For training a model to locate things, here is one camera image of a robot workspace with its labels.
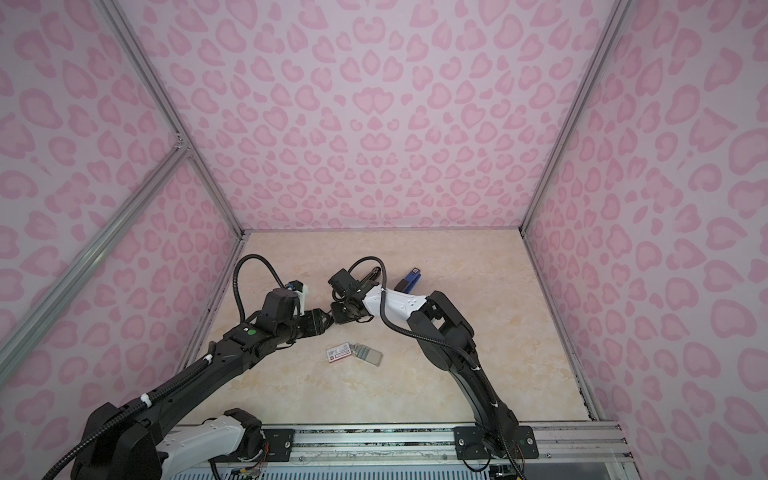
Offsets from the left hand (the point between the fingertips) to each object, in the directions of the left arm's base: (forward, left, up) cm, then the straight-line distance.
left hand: (324, 313), depth 83 cm
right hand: (+6, -3, -10) cm, 12 cm away
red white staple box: (-6, -3, -12) cm, 14 cm away
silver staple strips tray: (-7, -11, -12) cm, 18 cm away
